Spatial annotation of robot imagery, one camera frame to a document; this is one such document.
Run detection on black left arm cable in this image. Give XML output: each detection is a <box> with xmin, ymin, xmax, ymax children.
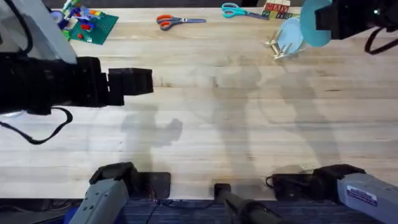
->
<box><xmin>0</xmin><ymin>106</ymin><xmax>74</xmax><ymax>146</ymax></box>

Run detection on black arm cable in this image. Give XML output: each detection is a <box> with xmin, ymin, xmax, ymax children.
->
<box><xmin>364</xmin><ymin>26</ymin><xmax>398</xmax><ymax>56</ymax></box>
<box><xmin>0</xmin><ymin>106</ymin><xmax>74</xmax><ymax>146</ymax></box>

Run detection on orange handled scissors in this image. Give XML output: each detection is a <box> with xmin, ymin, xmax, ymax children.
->
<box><xmin>155</xmin><ymin>14</ymin><xmax>207</xmax><ymax>32</ymax></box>

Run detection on wooden letter blocks heap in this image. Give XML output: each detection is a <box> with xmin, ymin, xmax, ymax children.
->
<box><xmin>261</xmin><ymin>0</ymin><xmax>302</xmax><ymax>21</ymax></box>

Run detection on black centre post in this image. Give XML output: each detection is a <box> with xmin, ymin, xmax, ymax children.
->
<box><xmin>213</xmin><ymin>183</ymin><xmax>282</xmax><ymax>224</ymax></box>

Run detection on purple tape roll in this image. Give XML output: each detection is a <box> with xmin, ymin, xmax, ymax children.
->
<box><xmin>49</xmin><ymin>9</ymin><xmax>68</xmax><ymax>30</ymax></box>

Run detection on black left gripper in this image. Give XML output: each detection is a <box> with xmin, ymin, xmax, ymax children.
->
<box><xmin>0</xmin><ymin>52</ymin><xmax>154</xmax><ymax>115</ymax></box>

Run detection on light blue round plate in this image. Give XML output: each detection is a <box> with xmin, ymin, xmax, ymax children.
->
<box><xmin>276</xmin><ymin>17</ymin><xmax>305</xmax><ymax>55</ymax></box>

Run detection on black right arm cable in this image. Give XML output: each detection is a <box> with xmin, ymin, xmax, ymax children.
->
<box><xmin>364</xmin><ymin>26</ymin><xmax>398</xmax><ymax>56</ymax></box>

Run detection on teal handled scissors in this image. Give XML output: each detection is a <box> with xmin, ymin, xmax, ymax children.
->
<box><xmin>221</xmin><ymin>2</ymin><xmax>270</xmax><ymax>21</ymax></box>

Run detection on small wooden peg rack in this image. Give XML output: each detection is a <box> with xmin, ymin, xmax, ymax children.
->
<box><xmin>264</xmin><ymin>29</ymin><xmax>307</xmax><ymax>61</ymax></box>

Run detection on green board with toy blocks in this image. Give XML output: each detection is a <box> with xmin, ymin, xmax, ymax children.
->
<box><xmin>60</xmin><ymin>0</ymin><xmax>119</xmax><ymax>46</ymax></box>

